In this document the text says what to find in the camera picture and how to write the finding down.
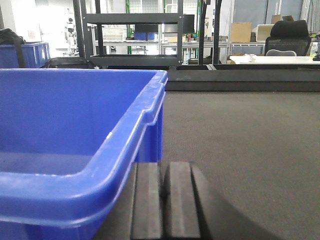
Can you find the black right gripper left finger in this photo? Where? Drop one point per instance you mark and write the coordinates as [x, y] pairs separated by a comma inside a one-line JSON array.
[[146, 221]]

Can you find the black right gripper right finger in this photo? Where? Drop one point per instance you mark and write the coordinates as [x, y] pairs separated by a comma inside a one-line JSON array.
[[190, 205]]

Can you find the blue plastic bin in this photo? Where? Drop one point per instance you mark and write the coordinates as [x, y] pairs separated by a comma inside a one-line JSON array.
[[68, 139]]

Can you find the distant blue bin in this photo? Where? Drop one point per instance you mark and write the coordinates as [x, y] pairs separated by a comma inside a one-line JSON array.
[[35, 55]]

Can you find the white plastic basket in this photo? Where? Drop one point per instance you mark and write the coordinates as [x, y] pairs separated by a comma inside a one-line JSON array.
[[114, 34]]

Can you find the white table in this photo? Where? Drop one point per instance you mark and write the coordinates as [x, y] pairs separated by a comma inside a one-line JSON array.
[[273, 60]]

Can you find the brown cardboard box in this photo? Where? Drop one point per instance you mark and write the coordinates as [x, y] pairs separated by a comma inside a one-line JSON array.
[[240, 32]]

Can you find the white open box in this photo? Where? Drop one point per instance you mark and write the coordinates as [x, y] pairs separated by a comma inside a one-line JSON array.
[[262, 32]]

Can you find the black office chair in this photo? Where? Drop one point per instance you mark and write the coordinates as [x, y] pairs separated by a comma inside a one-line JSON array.
[[289, 36]]

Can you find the black bag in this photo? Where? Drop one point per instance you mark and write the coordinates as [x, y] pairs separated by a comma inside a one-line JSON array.
[[9, 37]]

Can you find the black conveyor side rail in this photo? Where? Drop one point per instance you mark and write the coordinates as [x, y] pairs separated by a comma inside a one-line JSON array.
[[245, 78]]

